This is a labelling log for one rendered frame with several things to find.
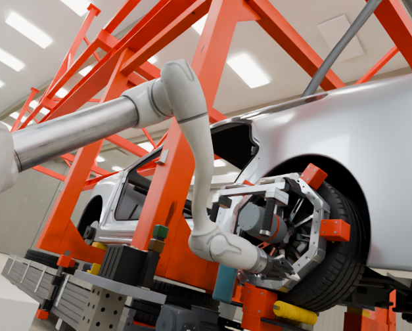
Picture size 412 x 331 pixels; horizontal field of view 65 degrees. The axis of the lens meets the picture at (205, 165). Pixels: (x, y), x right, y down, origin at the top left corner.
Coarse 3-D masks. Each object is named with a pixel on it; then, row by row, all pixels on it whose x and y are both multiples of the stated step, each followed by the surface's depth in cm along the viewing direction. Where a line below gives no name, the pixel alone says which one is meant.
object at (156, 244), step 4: (152, 240) 109; (156, 240) 108; (160, 240) 109; (152, 244) 108; (156, 244) 108; (160, 244) 109; (148, 248) 109; (152, 248) 107; (156, 248) 107; (160, 248) 108; (160, 252) 108
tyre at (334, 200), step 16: (320, 192) 151; (336, 192) 147; (336, 208) 141; (352, 208) 149; (352, 224) 140; (352, 240) 137; (368, 240) 146; (336, 256) 132; (352, 256) 137; (320, 272) 134; (336, 272) 132; (352, 272) 139; (304, 288) 136; (320, 288) 133; (336, 288) 137; (352, 288) 142; (304, 304) 140; (320, 304) 141; (336, 304) 145
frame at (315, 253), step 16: (288, 176) 158; (304, 192) 147; (240, 208) 175; (320, 208) 137; (320, 224) 134; (320, 240) 132; (304, 256) 133; (320, 256) 131; (240, 272) 155; (304, 272) 135; (272, 288) 138; (288, 288) 137
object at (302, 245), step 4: (300, 216) 175; (304, 216) 173; (308, 216) 171; (296, 220) 176; (300, 220) 174; (308, 224) 169; (304, 228) 170; (308, 228) 168; (288, 232) 170; (304, 232) 163; (308, 232) 164; (288, 236) 169; (284, 240) 170; (300, 244) 162; (304, 244) 160; (308, 244) 160; (296, 248) 163; (300, 248) 161; (304, 248) 159; (308, 248) 160; (292, 252) 163; (300, 252) 160; (304, 252) 160; (276, 256) 175; (288, 256) 170; (292, 256) 168; (288, 260) 169; (292, 260) 167; (292, 264) 166
